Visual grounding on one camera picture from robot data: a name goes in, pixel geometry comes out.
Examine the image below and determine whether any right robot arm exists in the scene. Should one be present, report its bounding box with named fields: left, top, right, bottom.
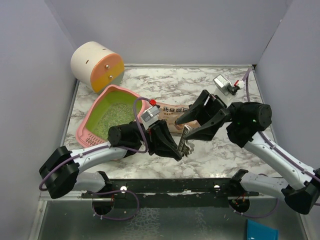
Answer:
left=175, top=90, right=320, bottom=215

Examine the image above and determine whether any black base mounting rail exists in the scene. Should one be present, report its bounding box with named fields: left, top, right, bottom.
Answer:
left=81, top=178, right=259, bottom=209

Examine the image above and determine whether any clear bag sealing clip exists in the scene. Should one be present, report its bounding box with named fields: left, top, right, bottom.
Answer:
left=177, top=125, right=195, bottom=157

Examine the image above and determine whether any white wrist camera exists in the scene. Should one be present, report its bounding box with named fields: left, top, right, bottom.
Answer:
left=213, top=74, right=244, bottom=107
left=140, top=105, right=160, bottom=130

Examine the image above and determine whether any aluminium frame rail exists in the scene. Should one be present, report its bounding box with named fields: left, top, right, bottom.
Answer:
left=39, top=195, right=82, bottom=201

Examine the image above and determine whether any beige cat litter bag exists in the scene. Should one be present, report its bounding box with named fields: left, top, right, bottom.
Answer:
left=156, top=99, right=201, bottom=135

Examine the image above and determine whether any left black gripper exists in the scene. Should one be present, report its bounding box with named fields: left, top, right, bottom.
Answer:
left=129, top=119, right=184, bottom=159

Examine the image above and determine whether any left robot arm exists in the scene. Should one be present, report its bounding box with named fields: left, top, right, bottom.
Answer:
left=39, top=120, right=182, bottom=199

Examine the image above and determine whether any blue plastic object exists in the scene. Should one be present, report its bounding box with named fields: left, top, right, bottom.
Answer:
left=246, top=219, right=279, bottom=240

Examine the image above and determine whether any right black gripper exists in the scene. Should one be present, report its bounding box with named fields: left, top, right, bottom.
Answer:
left=175, top=90, right=244, bottom=141

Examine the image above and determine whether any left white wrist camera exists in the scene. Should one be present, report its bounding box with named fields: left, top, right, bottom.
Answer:
left=140, top=105, right=160, bottom=130

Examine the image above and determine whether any purple cable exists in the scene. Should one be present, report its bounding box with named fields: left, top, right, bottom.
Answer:
left=229, top=67, right=320, bottom=218
left=39, top=98, right=156, bottom=221

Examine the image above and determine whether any pink litter box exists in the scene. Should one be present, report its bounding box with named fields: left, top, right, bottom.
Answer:
left=75, top=85, right=148, bottom=163

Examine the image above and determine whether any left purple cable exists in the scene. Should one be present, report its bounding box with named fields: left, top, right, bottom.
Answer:
left=39, top=98, right=156, bottom=221

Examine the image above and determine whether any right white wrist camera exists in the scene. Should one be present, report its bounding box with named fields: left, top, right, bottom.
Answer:
left=213, top=74, right=244, bottom=107

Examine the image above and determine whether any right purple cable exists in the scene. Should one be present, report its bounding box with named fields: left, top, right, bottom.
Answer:
left=229, top=67, right=320, bottom=218

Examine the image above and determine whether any cream orange cylindrical container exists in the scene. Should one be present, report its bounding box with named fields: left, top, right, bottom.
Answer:
left=70, top=41, right=125, bottom=94

